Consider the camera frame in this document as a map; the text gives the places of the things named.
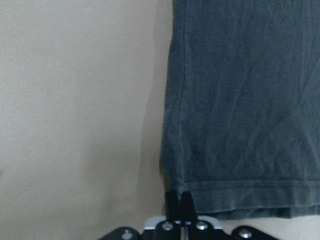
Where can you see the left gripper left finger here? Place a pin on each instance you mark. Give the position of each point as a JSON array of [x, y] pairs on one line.
[[172, 207]]

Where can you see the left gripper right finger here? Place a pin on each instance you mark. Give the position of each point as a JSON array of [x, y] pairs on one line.
[[187, 209]]

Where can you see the black printed t-shirt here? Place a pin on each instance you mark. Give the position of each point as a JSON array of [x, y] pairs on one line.
[[241, 126]]

